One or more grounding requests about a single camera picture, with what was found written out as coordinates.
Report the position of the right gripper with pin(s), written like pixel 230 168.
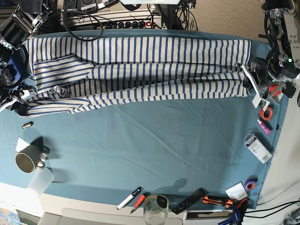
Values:
pixel 21 109

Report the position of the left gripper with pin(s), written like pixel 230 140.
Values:
pixel 265 72

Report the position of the blue white striped T-shirt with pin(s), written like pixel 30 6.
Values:
pixel 74 76

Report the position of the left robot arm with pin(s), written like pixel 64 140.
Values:
pixel 282 64

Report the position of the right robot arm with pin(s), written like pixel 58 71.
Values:
pixel 24 22

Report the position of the white metal small part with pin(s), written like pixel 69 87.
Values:
pixel 26 91

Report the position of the small brass cylinder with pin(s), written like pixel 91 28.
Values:
pixel 27 125

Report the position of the red cube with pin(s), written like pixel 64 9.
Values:
pixel 275 89

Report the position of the white printed paper sheet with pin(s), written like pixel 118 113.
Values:
pixel 277 98

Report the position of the blue device with black knob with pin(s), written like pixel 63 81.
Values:
pixel 13 67

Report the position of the white paper note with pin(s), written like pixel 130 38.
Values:
pixel 21 145

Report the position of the red tape roll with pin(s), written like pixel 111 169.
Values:
pixel 266 114

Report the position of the pink glue tube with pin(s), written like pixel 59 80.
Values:
pixel 264 126

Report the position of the grey ceramic mug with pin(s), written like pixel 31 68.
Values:
pixel 29 159

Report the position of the clear plastic screw box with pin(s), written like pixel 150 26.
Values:
pixel 257 148

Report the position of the translucent plastic cup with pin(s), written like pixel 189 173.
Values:
pixel 40 181

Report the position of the teal table cloth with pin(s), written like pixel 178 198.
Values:
pixel 170 146

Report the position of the purple tape roll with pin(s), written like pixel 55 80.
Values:
pixel 250 184

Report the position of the white card box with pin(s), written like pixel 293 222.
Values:
pixel 237 192

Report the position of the black remote control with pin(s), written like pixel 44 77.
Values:
pixel 189 201

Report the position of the orange black utility knife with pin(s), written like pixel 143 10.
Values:
pixel 217 200

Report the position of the blue black spring clamp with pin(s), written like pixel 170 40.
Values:
pixel 238 213

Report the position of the white black marker pen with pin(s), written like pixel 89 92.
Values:
pixel 129 198

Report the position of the clear drinking glass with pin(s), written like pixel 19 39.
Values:
pixel 155 209

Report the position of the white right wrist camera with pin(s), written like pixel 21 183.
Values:
pixel 9 102

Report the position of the black square mount plate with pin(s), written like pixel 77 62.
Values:
pixel 288 90

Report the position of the red handled screwdriver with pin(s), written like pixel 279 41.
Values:
pixel 139 201

